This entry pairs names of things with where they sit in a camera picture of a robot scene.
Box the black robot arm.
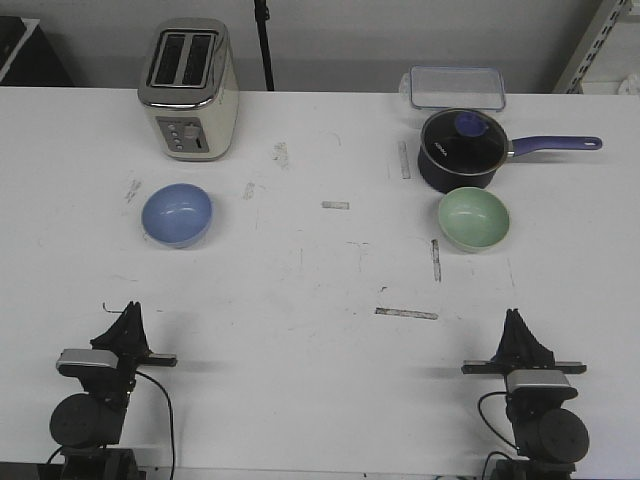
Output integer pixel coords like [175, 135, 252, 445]
[461, 309, 590, 479]
[49, 301, 177, 479]

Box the black tripod pole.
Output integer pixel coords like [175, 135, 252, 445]
[254, 0, 275, 91]

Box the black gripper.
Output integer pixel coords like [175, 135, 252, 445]
[461, 309, 586, 425]
[82, 301, 178, 408]

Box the grey metal shelf upright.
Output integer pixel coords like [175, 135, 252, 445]
[552, 1, 639, 95]

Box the cream and chrome toaster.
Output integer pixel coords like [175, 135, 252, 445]
[137, 17, 239, 162]

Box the green bowl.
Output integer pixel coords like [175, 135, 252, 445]
[437, 187, 511, 253]

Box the black cable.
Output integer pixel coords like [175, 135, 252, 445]
[477, 391, 519, 476]
[44, 369, 177, 476]

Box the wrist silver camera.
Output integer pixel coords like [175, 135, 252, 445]
[505, 369, 571, 393]
[56, 349, 119, 378]

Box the right black cable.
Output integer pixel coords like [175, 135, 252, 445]
[477, 391, 519, 476]

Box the left black cable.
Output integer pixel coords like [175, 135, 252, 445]
[44, 369, 177, 476]

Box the dark blue saucepan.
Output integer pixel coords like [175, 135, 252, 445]
[418, 108, 603, 194]

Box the glass pot lid blue knob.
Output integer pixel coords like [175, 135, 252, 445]
[421, 109, 508, 175]

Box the blue bowl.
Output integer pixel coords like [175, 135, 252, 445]
[141, 183, 214, 248]

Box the clear plastic food container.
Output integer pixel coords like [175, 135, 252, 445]
[398, 66, 506, 111]

